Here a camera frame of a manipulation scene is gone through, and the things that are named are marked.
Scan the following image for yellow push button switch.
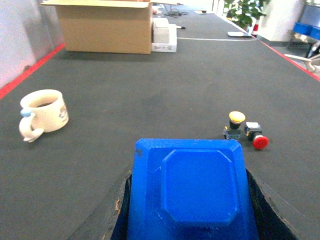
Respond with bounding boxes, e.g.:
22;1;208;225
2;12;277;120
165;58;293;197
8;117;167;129
223;111;246;141

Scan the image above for white small boxes stack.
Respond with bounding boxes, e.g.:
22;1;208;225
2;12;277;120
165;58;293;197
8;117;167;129
151;18;178;53

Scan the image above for blue plastic part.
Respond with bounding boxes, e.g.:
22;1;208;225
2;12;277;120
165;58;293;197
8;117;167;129
126;138;259;240

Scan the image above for red push button switch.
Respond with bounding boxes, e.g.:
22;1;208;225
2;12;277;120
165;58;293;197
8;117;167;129
244;122;269;150

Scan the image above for white ceramic mug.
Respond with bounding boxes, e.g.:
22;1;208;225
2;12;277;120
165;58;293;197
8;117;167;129
18;89;69;143

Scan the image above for brown cardboard box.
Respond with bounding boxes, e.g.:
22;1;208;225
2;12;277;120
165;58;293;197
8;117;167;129
41;0;154;54

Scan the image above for green potted plant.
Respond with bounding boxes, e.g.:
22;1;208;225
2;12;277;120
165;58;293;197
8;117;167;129
223;0;270;29

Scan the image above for white flat device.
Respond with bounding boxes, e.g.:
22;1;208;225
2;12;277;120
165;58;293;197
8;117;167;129
227;31;253;38

